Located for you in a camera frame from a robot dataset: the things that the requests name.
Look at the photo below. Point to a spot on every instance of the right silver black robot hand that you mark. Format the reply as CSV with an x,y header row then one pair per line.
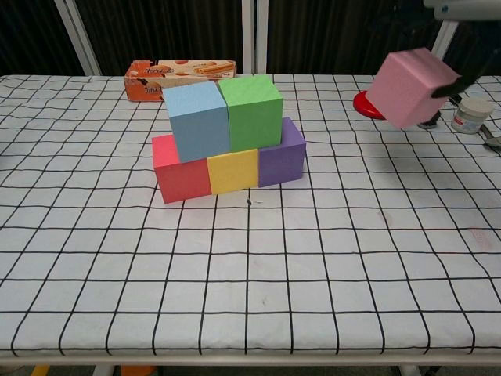
x,y
462,8

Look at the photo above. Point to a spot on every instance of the pink foam cube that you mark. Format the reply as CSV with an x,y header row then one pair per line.
x,y
411,86

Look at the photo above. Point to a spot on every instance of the green foam cube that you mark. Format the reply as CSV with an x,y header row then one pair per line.
x,y
254,117

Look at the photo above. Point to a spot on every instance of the purple foam cube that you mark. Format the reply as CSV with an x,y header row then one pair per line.
x,y
282,164

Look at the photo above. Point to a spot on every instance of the yellow foam cube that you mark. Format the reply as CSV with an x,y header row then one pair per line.
x,y
233,172

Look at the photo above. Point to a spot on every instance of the light blue foam cube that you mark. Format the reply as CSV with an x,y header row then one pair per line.
x,y
197,125

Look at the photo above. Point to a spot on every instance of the red foam cube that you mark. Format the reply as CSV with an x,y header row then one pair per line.
x,y
182,180

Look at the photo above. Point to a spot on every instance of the dark pleated curtain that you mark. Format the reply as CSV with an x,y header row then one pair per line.
x,y
332,35
27,31
164,27
493,51

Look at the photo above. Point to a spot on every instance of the small white jar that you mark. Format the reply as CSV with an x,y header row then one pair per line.
x,y
471,115

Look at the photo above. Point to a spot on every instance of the metal spoon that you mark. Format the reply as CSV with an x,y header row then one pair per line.
x,y
494,141

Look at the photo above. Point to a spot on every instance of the red round disc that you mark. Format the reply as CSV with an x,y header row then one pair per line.
x,y
364,105

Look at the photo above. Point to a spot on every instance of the orange wafer snack box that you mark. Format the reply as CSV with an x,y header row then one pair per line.
x,y
156,84

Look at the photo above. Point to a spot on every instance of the white black-checked tablecloth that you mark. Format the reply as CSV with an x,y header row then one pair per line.
x,y
250,293

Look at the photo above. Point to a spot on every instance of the white frame post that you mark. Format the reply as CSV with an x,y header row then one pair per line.
x,y
79,39
444,35
253,39

